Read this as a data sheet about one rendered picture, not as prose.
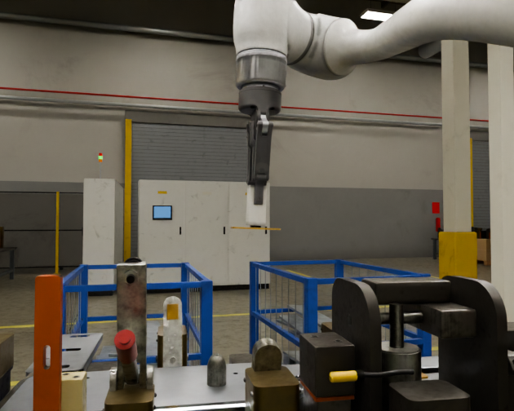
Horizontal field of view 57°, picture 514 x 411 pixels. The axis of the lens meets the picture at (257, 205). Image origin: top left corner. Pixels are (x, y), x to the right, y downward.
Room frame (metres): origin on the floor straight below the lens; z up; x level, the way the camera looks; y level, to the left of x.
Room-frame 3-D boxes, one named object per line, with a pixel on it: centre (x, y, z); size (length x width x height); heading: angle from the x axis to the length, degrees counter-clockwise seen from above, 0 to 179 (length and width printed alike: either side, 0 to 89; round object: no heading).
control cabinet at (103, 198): (9.27, 2.96, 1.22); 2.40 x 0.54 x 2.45; 12
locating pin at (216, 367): (0.79, 0.07, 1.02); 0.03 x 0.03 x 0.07
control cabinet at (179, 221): (8.86, 0.98, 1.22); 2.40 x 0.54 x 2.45; 106
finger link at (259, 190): (0.80, 0.00, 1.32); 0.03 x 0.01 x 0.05; 10
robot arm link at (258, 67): (0.83, -0.01, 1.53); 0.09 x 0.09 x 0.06
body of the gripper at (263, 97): (0.83, 0.00, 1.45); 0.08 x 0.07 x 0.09; 10
